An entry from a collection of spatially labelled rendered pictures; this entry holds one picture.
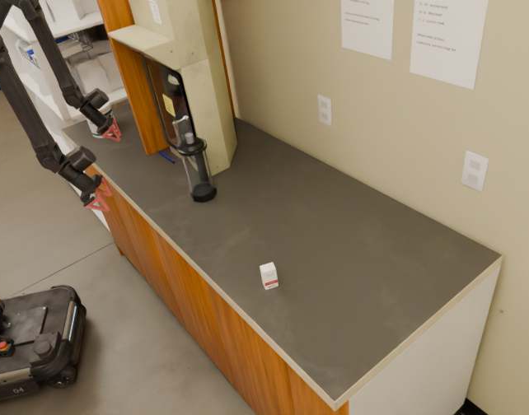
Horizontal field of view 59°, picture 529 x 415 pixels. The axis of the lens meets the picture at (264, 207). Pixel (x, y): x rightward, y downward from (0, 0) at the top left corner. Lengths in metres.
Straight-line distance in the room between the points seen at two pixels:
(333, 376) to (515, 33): 0.93
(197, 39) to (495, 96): 0.98
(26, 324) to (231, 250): 1.39
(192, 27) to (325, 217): 0.80
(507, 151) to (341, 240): 0.55
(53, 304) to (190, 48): 1.58
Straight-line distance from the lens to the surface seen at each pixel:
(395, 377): 1.39
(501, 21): 1.32
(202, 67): 1.76
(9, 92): 1.60
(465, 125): 1.45
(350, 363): 1.24
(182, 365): 2.48
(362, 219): 1.63
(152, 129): 2.16
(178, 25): 1.69
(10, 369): 2.54
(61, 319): 2.61
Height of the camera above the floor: 1.98
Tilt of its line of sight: 37 degrees down
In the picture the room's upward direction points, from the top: 9 degrees counter-clockwise
